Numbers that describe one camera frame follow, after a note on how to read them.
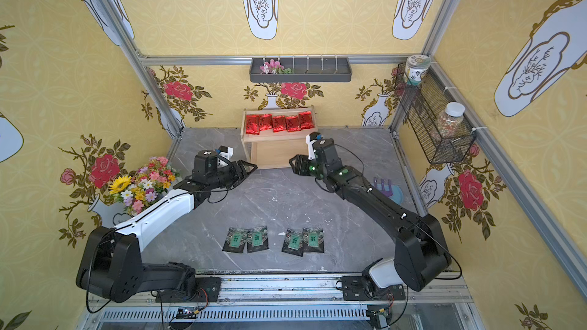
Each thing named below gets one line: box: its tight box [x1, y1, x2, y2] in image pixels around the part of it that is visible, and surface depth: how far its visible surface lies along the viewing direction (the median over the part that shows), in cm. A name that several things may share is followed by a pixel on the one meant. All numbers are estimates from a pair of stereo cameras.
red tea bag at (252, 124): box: [245, 114, 260, 136], surface depth 94 cm
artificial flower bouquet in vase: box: [87, 156, 180, 229], surface depth 81 cm
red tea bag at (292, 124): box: [285, 115, 302, 133], surface depth 94 cm
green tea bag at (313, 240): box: [302, 227, 325, 253], surface depth 86 cm
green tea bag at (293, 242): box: [281, 228, 305, 257], surface depth 85 cm
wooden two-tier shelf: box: [239, 104, 318, 170], surface depth 94 cm
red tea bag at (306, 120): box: [298, 110, 315, 130], surface depth 95 cm
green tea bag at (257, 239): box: [246, 225, 270, 254], surface depth 86 cm
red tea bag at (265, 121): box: [259, 113, 273, 132], surface depth 94 cm
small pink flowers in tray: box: [259, 58, 292, 75], surface depth 89 cm
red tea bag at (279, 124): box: [272, 115, 287, 133], surface depth 93 cm
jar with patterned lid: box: [405, 54, 432, 87], surface depth 87 cm
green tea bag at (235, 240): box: [221, 227, 250, 254], surface depth 86 cm
